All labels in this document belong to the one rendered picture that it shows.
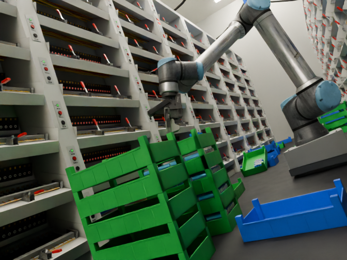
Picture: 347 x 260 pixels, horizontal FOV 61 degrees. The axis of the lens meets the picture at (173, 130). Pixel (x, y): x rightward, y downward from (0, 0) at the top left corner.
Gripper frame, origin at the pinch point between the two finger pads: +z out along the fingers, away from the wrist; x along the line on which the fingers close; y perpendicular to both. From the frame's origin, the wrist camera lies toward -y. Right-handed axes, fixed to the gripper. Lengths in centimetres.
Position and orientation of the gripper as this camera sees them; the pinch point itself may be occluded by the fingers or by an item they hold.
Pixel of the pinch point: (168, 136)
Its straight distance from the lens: 134.1
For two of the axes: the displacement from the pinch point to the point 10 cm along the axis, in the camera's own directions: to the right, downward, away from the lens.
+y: 9.9, -0.7, 0.8
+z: 0.8, 9.9, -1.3
